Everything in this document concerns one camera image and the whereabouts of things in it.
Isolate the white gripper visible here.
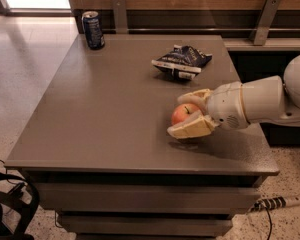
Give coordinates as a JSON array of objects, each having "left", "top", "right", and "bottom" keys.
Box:
[{"left": 167, "top": 82, "right": 249, "bottom": 139}]

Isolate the red apple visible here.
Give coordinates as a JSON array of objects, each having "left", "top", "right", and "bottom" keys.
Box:
[{"left": 171, "top": 103, "right": 199, "bottom": 125}]

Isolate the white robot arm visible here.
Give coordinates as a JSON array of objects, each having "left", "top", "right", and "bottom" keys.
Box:
[{"left": 167, "top": 55, "right": 300, "bottom": 139}]

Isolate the blue pepsi can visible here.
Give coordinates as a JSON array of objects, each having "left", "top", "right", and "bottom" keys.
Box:
[{"left": 82, "top": 11, "right": 105, "bottom": 50}]

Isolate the blue chip bag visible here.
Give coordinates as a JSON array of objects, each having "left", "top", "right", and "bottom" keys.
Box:
[{"left": 151, "top": 45, "right": 212, "bottom": 81}]

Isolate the grey drawer cabinet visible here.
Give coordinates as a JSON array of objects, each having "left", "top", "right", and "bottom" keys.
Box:
[{"left": 6, "top": 35, "right": 278, "bottom": 240}]

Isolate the white power strip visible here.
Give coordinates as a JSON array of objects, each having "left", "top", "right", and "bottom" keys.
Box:
[{"left": 250, "top": 196, "right": 300, "bottom": 212}]

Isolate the black chair base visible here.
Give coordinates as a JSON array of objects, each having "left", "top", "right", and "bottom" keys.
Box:
[{"left": 0, "top": 173, "right": 40, "bottom": 240}]

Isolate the right metal bracket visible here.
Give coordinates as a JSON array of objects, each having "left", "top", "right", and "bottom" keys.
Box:
[{"left": 249, "top": 0, "right": 282, "bottom": 46}]

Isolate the metal bracket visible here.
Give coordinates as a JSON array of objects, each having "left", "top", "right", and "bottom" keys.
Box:
[
  {"left": 249, "top": 0, "right": 282, "bottom": 46},
  {"left": 112, "top": 0, "right": 128, "bottom": 34}
]

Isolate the black power cable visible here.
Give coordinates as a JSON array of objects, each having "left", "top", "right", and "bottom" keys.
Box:
[{"left": 263, "top": 207, "right": 274, "bottom": 240}]

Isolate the left metal bracket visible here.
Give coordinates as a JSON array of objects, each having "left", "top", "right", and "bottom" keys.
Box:
[{"left": 112, "top": 0, "right": 128, "bottom": 34}]

